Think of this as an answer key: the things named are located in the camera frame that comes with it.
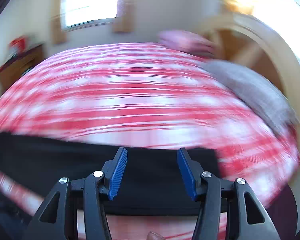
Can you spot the beige curtain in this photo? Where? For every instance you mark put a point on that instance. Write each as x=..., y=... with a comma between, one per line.
x=58, y=12
x=125, y=10

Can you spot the cream wooden headboard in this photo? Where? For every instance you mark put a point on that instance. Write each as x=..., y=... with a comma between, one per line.
x=272, y=42

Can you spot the person's right hand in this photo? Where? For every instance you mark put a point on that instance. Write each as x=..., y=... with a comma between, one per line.
x=155, y=236

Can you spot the red paper bag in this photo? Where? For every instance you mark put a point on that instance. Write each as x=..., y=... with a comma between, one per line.
x=18, y=43

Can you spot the wooden desk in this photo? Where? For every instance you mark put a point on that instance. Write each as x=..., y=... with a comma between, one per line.
x=17, y=67

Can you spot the pink folded quilt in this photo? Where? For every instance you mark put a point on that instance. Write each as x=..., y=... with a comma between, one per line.
x=185, y=41

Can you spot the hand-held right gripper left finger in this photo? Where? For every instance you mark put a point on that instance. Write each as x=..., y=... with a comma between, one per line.
x=118, y=172

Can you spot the window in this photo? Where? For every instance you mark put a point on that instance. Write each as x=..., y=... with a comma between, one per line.
x=90, y=2

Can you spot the striped pillow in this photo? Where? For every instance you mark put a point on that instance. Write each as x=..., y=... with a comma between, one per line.
x=250, y=87

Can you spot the red plaid bed sheet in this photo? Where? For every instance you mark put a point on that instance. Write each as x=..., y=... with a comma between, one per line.
x=140, y=92

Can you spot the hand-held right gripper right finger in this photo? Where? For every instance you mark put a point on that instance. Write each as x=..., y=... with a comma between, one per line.
x=186, y=172

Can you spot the black pants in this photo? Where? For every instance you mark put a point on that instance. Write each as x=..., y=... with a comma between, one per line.
x=152, y=180

